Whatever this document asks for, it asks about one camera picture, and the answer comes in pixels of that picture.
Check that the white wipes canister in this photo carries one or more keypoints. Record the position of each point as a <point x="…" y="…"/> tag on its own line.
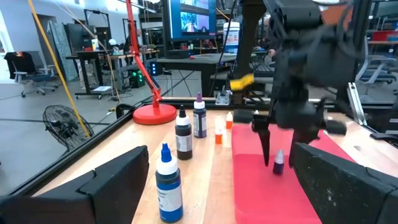
<point x="231" y="37"/>

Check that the yellow tape band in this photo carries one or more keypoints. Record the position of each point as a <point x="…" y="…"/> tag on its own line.
<point x="242" y="82"/>

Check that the silver metal bracket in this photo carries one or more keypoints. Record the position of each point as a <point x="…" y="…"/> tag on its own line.
<point x="223" y="98"/>

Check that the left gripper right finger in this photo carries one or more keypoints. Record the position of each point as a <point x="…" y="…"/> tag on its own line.
<point x="342" y="193"/>

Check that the large purple food coloring bottle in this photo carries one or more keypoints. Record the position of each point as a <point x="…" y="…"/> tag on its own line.
<point x="199" y="124"/>

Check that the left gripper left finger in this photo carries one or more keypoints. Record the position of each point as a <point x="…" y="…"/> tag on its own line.
<point x="102" y="193"/>

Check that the black floor fan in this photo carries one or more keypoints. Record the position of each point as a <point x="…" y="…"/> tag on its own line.
<point x="66" y="126"/>

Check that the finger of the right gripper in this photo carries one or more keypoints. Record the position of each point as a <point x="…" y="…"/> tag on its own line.
<point x="300" y="138"/>
<point x="266" y="146"/>

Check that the silver aluminium extrusion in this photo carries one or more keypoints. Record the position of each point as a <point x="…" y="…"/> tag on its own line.
<point x="356" y="102"/>

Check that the grey office chair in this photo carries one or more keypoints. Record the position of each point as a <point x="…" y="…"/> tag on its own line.
<point x="31" y="79"/>

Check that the black-legged work desk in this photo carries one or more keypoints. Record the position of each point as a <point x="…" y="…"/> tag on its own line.
<point x="90" y="57"/>

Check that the person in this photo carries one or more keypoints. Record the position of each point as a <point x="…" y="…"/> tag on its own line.
<point x="271" y="53"/>

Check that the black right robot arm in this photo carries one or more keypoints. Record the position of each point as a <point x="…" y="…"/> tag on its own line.
<point x="311" y="40"/>

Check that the red translucent plastic bin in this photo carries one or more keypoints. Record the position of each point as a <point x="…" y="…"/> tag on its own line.
<point x="258" y="193"/>

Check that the black work table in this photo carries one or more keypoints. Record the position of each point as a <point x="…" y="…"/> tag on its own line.
<point x="199" y="62"/>

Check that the large display screen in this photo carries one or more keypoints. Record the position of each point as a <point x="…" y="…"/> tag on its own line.
<point x="191" y="18"/>

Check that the computer with green lights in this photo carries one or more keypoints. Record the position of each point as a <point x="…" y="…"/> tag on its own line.
<point x="136" y="77"/>

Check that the small purple dropper bottle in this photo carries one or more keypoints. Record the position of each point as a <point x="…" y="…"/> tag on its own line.
<point x="278" y="166"/>

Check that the small orange dropper bottle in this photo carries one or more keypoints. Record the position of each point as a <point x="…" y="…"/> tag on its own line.
<point x="229" y="124"/>
<point x="219" y="138"/>

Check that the black garment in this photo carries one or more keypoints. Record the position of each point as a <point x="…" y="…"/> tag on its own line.
<point x="20" y="62"/>

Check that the red desk lamp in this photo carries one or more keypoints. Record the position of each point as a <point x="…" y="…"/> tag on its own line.
<point x="154" y="114"/>

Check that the large black food coloring bottle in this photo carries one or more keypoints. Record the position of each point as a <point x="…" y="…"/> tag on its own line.
<point x="183" y="143"/>

